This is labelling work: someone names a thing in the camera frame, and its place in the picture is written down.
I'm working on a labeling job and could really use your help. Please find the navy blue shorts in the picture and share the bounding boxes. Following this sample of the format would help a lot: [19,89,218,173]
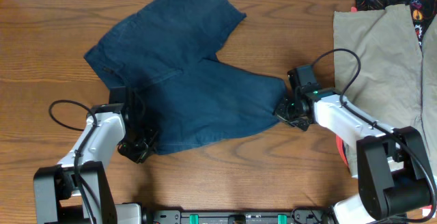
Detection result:
[85,0,286,155]

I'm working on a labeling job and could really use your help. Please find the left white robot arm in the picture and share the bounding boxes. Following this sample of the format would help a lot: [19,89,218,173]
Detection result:
[33,103,158,223]

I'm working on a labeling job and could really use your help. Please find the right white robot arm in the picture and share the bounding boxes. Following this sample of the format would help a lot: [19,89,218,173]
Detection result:
[275,86,436,223]

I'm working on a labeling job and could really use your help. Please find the red garment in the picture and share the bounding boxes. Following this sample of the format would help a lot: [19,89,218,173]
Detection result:
[335,135,349,167]

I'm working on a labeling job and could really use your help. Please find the khaki beige shorts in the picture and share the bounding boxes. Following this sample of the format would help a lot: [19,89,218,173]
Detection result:
[333,5,436,169]

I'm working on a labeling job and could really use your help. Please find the black patterned garment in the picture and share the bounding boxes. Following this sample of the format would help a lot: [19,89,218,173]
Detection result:
[355,0,436,47]

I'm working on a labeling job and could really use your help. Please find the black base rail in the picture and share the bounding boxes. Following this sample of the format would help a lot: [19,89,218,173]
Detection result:
[141,207,344,224]

